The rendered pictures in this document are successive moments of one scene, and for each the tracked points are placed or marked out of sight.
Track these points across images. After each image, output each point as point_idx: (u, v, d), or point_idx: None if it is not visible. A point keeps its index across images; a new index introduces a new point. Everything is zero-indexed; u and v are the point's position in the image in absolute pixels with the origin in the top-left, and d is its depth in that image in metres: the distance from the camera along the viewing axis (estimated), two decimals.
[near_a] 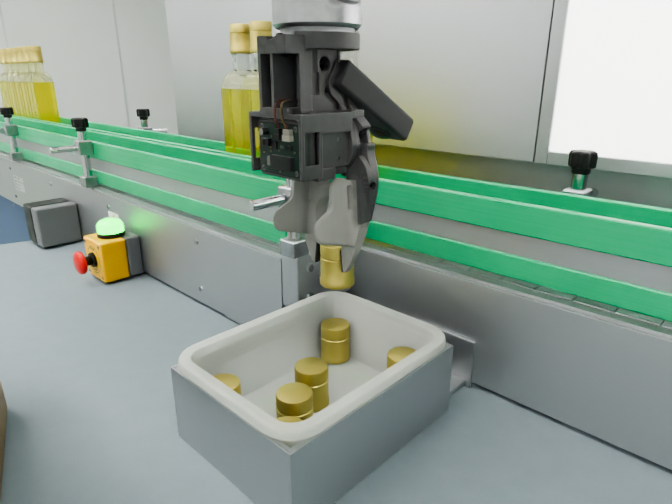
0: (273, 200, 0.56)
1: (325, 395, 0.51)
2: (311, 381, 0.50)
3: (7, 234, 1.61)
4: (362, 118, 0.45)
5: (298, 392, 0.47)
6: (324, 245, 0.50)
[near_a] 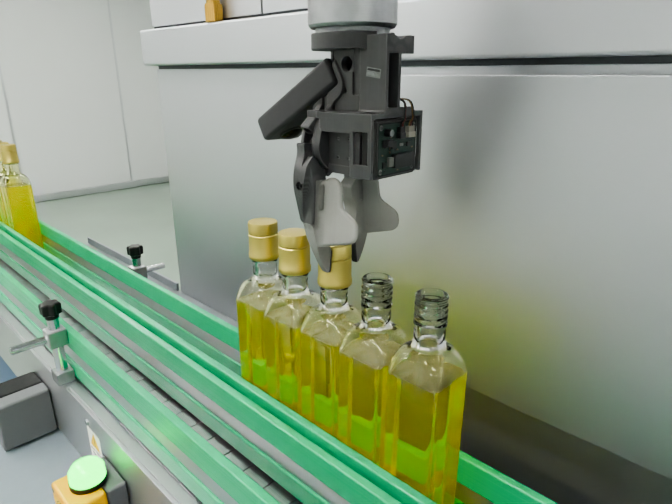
0: None
1: None
2: None
3: None
4: None
5: None
6: (344, 246, 0.50)
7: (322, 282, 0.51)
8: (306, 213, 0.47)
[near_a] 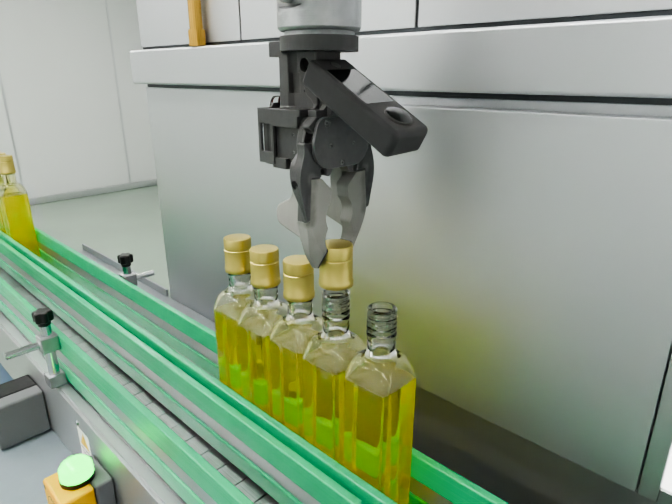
0: None
1: None
2: (352, 250, 0.51)
3: None
4: (312, 118, 0.45)
5: None
6: (306, 263, 0.55)
7: (287, 295, 0.56)
8: (362, 197, 0.53)
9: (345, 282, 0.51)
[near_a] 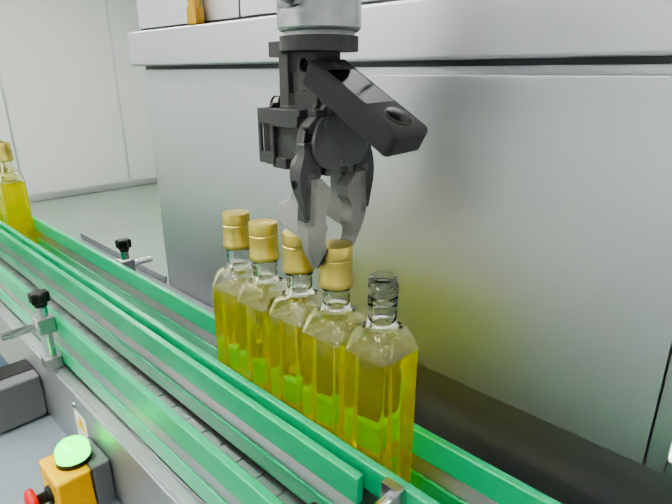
0: None
1: None
2: (352, 250, 0.51)
3: None
4: (312, 118, 0.45)
5: None
6: None
7: (286, 268, 0.55)
8: (362, 197, 0.53)
9: (345, 282, 0.51)
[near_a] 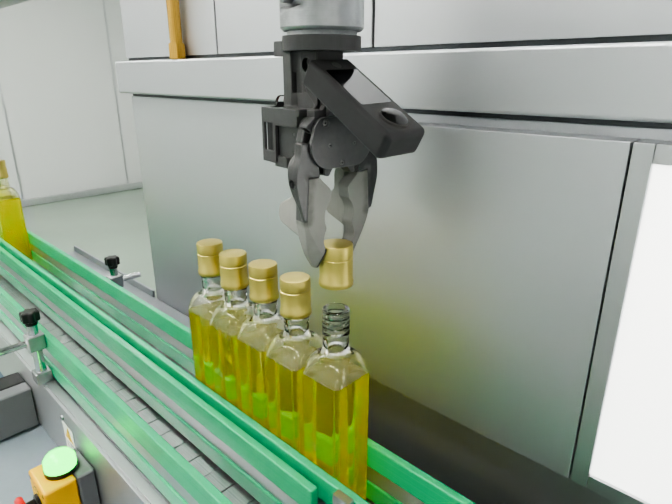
0: None
1: None
2: (310, 282, 0.56)
3: None
4: (310, 118, 0.45)
5: (337, 241, 0.51)
6: (269, 267, 0.59)
7: (252, 297, 0.60)
8: (365, 198, 0.52)
9: (303, 312, 0.56)
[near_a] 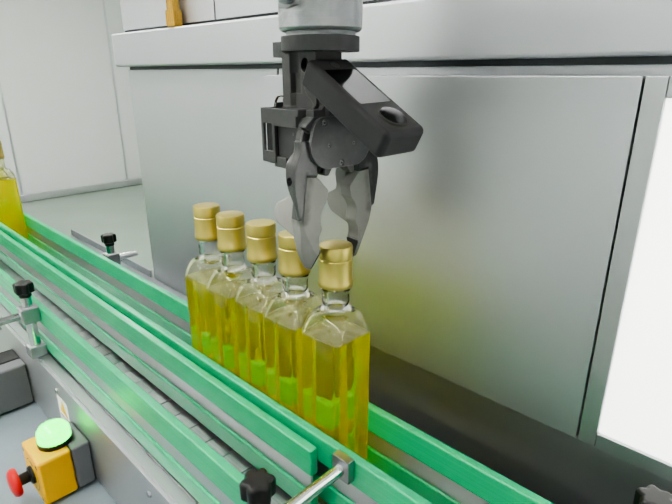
0: None
1: None
2: None
3: None
4: (309, 118, 0.45)
5: (336, 242, 0.51)
6: (267, 225, 0.57)
7: (249, 257, 0.58)
8: (368, 195, 0.52)
9: (302, 269, 0.54)
